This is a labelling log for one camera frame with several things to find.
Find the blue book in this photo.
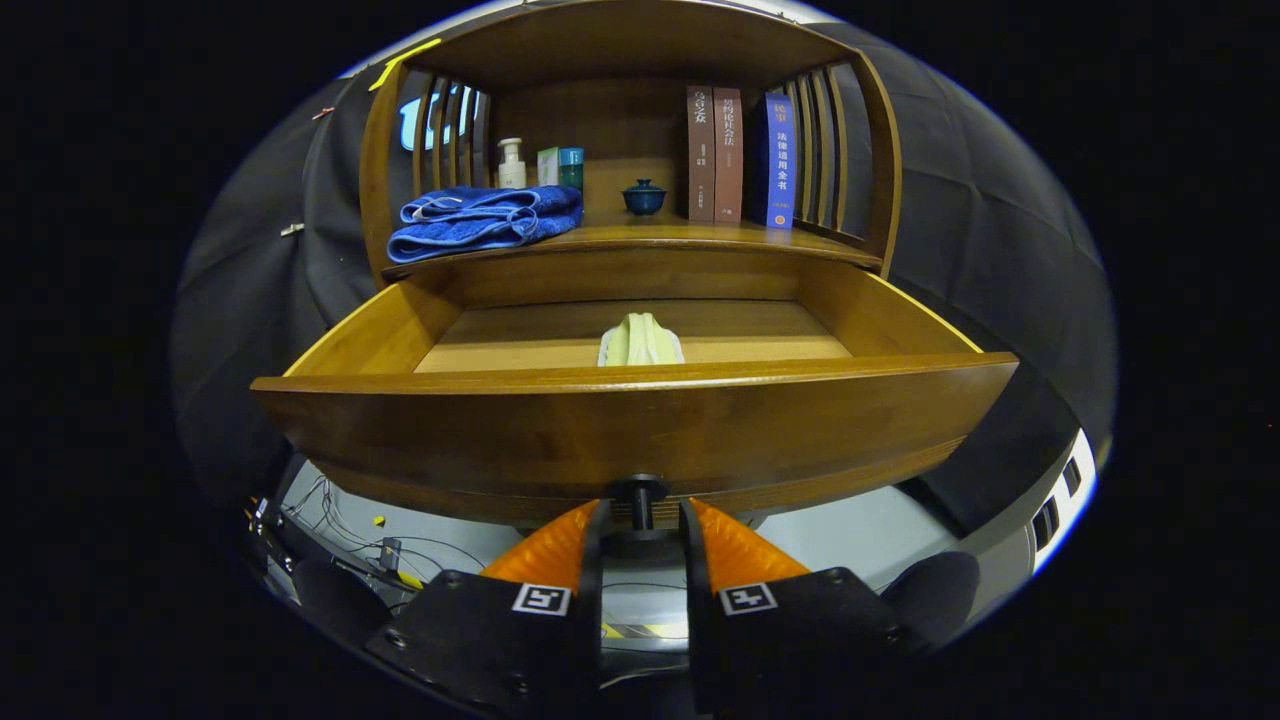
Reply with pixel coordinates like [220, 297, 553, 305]
[765, 92, 797, 231]

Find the black backdrop cloth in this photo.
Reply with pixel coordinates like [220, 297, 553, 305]
[170, 20, 1118, 536]

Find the white slotted panel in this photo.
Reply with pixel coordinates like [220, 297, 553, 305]
[1030, 430, 1099, 576]

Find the folded blue towel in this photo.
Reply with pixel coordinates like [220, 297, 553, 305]
[387, 185, 584, 265]

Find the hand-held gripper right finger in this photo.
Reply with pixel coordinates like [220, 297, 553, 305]
[680, 497, 936, 716]

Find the reddish brown book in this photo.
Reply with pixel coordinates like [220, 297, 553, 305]
[714, 87, 745, 223]

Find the dark brown book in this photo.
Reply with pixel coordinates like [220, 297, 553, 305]
[686, 86, 717, 223]

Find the wooden cabinet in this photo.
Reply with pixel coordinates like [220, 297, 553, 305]
[358, 0, 903, 301]

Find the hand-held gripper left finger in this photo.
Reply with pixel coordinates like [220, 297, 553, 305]
[363, 498, 609, 716]

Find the wooden countertop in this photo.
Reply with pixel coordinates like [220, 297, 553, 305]
[383, 210, 883, 279]

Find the wooden drawer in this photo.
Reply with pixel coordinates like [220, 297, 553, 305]
[250, 248, 1019, 531]

